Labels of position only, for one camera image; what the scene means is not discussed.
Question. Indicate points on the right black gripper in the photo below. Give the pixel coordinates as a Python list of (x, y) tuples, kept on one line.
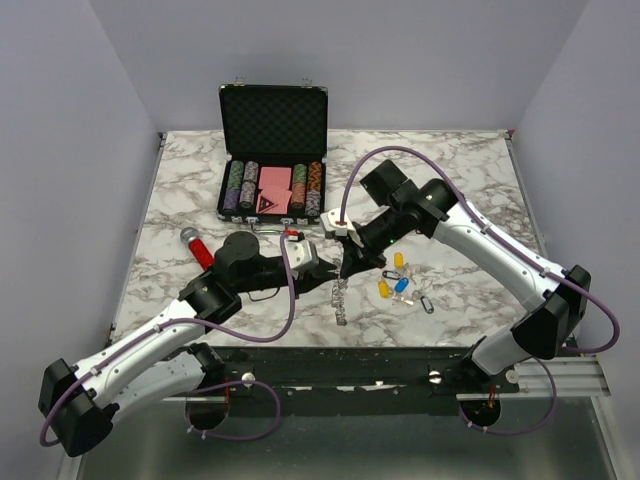
[(357, 259)]

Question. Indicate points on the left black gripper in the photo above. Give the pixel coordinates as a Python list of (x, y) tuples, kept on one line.
[(309, 280)]

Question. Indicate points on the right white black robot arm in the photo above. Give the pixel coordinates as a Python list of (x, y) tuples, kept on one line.
[(553, 297)]

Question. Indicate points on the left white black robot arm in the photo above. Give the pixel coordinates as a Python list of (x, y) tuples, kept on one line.
[(82, 401)]

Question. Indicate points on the lower yellow key tag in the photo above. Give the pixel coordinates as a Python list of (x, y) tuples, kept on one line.
[(384, 290)]

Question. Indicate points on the yellow key tag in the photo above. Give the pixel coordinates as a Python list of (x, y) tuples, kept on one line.
[(398, 260), (384, 290)]

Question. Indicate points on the upper yellow key tag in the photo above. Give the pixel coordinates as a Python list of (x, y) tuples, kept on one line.
[(398, 260)]

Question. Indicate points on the lower blue key tag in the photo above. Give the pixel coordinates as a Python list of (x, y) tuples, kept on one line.
[(401, 285)]

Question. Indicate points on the black key tag with key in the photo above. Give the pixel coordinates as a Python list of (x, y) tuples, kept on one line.
[(424, 301)]

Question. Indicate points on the pink playing card deck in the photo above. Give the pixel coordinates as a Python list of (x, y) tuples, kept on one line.
[(274, 177)]

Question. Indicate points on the red toy microphone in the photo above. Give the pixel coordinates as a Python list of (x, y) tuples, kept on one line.
[(191, 238)]

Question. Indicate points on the black poker chip case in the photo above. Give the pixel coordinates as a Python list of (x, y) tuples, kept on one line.
[(279, 126)]

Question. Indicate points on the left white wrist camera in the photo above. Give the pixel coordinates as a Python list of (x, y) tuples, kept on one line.
[(302, 256)]

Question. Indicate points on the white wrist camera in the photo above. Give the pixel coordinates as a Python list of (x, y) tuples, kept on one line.
[(302, 256), (336, 226)]

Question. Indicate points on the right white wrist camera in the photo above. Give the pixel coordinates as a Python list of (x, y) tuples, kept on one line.
[(336, 226)]

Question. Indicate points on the black mounting base rail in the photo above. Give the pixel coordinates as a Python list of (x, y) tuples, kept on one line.
[(327, 382)]

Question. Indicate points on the aluminium frame rail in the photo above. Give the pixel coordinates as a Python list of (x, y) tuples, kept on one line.
[(570, 378)]

